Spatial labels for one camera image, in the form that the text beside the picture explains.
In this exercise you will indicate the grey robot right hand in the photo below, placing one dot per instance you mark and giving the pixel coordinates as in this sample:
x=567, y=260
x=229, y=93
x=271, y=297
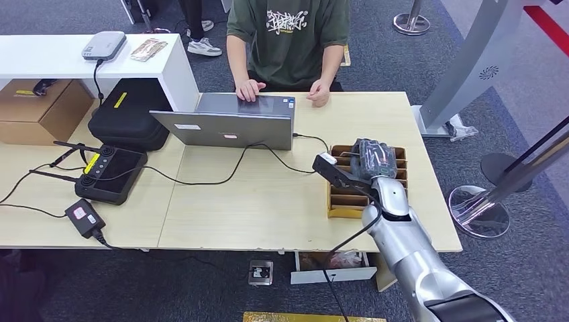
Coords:
x=373, y=159

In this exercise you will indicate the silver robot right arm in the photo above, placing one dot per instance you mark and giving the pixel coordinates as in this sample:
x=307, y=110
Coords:
x=413, y=253

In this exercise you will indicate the person's right forearm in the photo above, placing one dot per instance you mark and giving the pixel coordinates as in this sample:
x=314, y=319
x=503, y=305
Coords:
x=238, y=62

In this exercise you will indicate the person's left forearm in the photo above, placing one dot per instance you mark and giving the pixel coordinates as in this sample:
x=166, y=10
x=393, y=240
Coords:
x=331, y=64

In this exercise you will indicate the brown slotted card box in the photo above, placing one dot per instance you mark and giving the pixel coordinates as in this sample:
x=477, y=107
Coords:
x=344, y=202

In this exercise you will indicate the person's left hand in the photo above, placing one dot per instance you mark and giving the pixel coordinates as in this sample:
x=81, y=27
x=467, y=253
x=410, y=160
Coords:
x=319, y=93

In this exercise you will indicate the person's hand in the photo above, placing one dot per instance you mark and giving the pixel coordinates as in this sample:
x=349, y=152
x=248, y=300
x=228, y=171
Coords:
x=249, y=90
x=319, y=93

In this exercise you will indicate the person's right hand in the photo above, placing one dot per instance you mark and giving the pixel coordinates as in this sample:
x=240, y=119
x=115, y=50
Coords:
x=249, y=90

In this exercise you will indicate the person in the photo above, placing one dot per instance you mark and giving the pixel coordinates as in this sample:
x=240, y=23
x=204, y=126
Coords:
x=289, y=44

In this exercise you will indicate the standing person's legs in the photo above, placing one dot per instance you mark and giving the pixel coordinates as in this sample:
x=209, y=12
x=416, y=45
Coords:
x=193, y=15

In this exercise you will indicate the crumpled clear plastic wrap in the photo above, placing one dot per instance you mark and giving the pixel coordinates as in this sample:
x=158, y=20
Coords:
x=462, y=129

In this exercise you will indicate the cardboard sheet under desk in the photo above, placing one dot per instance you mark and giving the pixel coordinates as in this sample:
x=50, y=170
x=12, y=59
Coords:
x=386, y=273

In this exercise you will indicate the chrome stanchion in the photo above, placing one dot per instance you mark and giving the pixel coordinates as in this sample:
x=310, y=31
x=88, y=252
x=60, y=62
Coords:
x=411, y=22
x=478, y=213

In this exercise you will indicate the white open drawer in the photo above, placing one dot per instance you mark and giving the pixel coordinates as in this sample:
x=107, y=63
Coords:
x=333, y=272

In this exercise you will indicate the black stanchion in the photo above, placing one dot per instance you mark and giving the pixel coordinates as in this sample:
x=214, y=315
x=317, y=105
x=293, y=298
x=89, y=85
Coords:
x=500, y=168

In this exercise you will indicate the grey gate panel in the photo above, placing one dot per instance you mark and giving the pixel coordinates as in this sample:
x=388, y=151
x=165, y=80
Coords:
x=471, y=66

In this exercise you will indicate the grey laptop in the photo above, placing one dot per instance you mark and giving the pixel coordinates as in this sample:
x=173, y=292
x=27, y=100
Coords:
x=231, y=129

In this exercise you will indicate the floor power outlet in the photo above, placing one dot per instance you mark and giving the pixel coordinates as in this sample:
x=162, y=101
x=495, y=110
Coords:
x=260, y=272

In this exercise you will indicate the gold floor plate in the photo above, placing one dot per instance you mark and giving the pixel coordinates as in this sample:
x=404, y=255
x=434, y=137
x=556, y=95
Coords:
x=311, y=317

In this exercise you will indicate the white sneaker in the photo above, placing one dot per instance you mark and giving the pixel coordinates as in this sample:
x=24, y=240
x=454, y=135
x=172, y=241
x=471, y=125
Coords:
x=204, y=47
x=207, y=25

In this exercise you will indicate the black carrying case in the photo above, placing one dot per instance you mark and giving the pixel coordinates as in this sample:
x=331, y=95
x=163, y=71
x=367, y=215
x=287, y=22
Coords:
x=129, y=115

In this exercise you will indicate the brown foil packet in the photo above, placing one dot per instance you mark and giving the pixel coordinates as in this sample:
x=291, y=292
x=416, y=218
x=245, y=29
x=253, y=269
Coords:
x=149, y=49

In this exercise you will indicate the black router with antennas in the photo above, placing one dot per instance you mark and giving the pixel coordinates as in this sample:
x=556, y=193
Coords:
x=111, y=175

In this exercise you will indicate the grey flat device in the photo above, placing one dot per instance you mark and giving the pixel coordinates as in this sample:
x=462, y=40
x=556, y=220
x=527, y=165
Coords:
x=104, y=45

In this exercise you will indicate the black power adapter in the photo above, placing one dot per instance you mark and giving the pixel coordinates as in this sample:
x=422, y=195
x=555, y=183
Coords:
x=84, y=218

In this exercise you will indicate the white desk shelf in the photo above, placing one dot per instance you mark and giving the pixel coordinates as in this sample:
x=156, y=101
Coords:
x=58, y=55

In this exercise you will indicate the cardboard box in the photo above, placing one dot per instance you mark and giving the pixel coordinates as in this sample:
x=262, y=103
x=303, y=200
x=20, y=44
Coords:
x=40, y=115

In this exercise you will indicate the black item on cardboard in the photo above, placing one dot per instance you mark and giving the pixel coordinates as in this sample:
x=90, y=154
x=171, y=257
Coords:
x=43, y=86

